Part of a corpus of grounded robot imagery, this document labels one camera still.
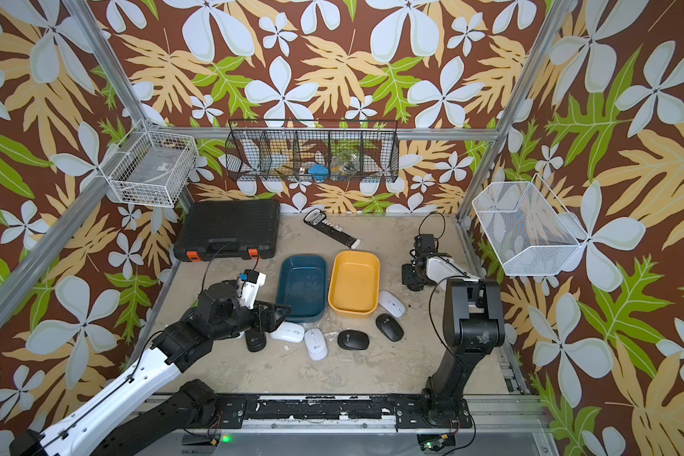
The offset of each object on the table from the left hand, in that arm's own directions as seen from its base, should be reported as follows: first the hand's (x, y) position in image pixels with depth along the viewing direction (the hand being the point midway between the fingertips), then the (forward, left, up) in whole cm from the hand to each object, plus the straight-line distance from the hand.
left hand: (284, 305), depth 74 cm
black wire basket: (+53, -5, +12) cm, 55 cm away
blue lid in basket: (+44, -8, +9) cm, 46 cm away
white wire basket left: (+40, +46, +14) cm, 62 cm away
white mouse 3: (+9, -32, -17) cm, 37 cm away
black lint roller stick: (+49, -5, -18) cm, 53 cm away
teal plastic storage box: (+13, -2, -11) cm, 17 cm away
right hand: (+20, -41, -17) cm, 49 cm away
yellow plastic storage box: (+17, -19, -18) cm, 32 cm away
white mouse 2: (-5, -7, -17) cm, 19 cm away
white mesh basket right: (+20, -69, +8) cm, 72 cm away
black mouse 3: (+1, -31, -18) cm, 35 cm away
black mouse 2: (-3, -19, -17) cm, 25 cm away
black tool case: (+40, +29, -15) cm, 52 cm away
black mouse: (-4, +11, -16) cm, 20 cm away
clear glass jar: (+47, -16, +10) cm, 51 cm away
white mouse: (-1, +1, -16) cm, 16 cm away
